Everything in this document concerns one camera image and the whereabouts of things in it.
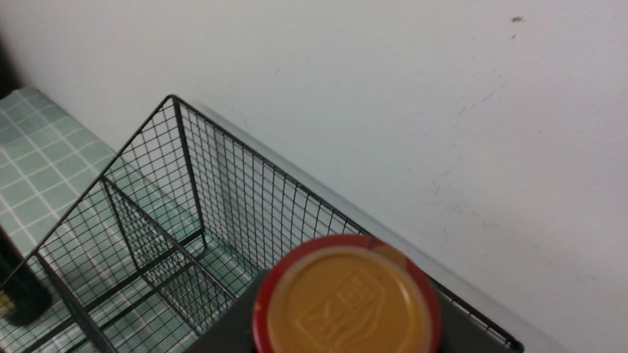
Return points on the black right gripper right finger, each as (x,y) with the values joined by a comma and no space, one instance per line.
(466,330)

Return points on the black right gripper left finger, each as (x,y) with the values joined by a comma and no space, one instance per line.
(233,332)

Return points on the dark soy sauce bottle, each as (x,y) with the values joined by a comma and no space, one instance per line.
(346,293)

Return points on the vinegar bottle gold cap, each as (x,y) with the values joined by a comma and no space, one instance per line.
(24,299)

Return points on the green checkered tablecloth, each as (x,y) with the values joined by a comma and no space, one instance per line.
(44,162)

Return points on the black wire mesh rack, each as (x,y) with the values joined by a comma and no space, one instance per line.
(257,211)

